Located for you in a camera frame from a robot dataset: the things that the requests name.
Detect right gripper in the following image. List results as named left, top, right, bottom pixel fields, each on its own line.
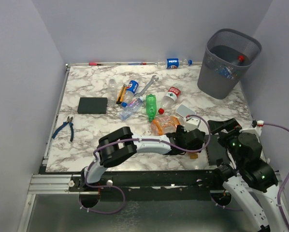
left=208, top=116, right=244, bottom=166

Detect blue label water bottle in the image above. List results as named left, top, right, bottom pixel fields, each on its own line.
left=205, top=57, right=235, bottom=79

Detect red label clear bottle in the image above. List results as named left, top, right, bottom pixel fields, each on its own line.
left=230, top=55, right=245, bottom=67

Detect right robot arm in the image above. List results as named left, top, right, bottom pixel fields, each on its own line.
left=208, top=118, right=289, bottom=232

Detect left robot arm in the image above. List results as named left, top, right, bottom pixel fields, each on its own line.
left=80, top=126, right=210, bottom=191

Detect grey mesh waste bin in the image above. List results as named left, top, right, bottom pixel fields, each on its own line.
left=197, top=29, right=262, bottom=100

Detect small orange juice bottle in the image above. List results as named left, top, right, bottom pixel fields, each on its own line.
left=189, top=153, right=198, bottom=160

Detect large orange label bottle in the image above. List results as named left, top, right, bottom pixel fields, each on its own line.
left=151, top=116, right=182, bottom=136

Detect black notebook right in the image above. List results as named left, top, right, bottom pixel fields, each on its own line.
left=205, top=134, right=230, bottom=166

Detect grey white rectangular pad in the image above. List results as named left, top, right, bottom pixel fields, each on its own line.
left=175, top=104, right=196, bottom=118

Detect red green label water bottle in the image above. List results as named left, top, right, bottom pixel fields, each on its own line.
left=158, top=84, right=182, bottom=115

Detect green plastic bottle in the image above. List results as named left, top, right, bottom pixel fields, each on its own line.
left=146, top=94, right=157, bottom=122

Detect clear bottle purple label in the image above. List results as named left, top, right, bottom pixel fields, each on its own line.
left=120, top=96, right=144, bottom=121

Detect silver open-end wrench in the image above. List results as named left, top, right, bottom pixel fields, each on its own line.
left=134, top=75, right=159, bottom=97

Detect Pepsi bottle blue label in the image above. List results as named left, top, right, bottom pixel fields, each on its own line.
left=121, top=80, right=139, bottom=108

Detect Pepsi bottle at back edge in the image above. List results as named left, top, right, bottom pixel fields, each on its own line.
left=156, top=58, right=193, bottom=69

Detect clear empty bottle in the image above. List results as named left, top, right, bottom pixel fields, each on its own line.
left=108, top=79, right=117, bottom=102

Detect black box left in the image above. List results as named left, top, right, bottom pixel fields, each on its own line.
left=77, top=97, right=108, bottom=115

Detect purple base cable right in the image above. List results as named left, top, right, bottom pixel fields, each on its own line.
left=211, top=195, right=243, bottom=212

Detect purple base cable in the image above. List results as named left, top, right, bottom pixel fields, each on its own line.
left=211, top=195, right=243, bottom=212
left=78, top=185, right=126, bottom=214

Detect blue handled screwdriver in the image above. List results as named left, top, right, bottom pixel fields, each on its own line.
left=128, top=62, right=148, bottom=65

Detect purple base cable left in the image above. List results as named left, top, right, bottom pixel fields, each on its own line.
left=78, top=185, right=126, bottom=214

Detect blue handled pliers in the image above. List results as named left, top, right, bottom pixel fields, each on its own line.
left=51, top=116, right=74, bottom=142

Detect red handled screwdriver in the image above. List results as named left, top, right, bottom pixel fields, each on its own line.
left=88, top=62, right=105, bottom=66

